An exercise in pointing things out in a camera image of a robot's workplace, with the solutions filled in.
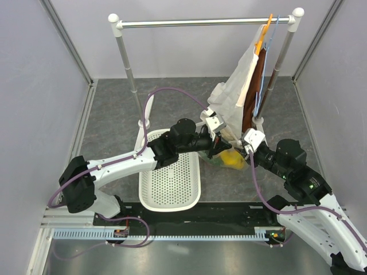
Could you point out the yellow bell pepper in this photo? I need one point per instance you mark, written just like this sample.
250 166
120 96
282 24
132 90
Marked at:
232 159

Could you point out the clear zip top bag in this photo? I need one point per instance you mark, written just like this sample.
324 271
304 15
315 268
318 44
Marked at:
205 144

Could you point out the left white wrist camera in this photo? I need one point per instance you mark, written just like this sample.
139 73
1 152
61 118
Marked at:
215 123

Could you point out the white hanging garment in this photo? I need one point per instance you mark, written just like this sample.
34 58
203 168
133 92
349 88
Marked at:
228 98

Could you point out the orange clothes hanger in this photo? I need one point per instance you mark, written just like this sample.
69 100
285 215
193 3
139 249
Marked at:
264 30

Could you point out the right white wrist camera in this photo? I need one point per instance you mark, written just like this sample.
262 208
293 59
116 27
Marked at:
252 139

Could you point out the green cucumber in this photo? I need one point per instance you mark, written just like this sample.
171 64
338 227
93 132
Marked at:
216 161

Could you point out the white slotted cable duct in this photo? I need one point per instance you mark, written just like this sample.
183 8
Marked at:
119 235

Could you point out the brown hanging cloth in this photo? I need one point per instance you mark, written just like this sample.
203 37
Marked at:
254 88

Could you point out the blue clothes hanger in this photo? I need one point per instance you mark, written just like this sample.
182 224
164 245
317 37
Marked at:
266 48

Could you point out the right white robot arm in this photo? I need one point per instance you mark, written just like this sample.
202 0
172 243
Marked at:
316 217

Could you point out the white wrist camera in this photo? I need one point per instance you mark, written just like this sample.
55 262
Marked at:
215 123
252 139

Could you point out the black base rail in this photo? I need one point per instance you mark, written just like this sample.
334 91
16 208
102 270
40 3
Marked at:
206 218

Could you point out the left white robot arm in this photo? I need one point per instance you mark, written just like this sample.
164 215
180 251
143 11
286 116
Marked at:
81 181

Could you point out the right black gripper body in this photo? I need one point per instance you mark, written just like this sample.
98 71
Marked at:
246 154

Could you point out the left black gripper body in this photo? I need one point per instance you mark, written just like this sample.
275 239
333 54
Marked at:
215 141

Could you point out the white perforated plastic basket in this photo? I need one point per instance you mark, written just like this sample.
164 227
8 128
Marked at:
176 187

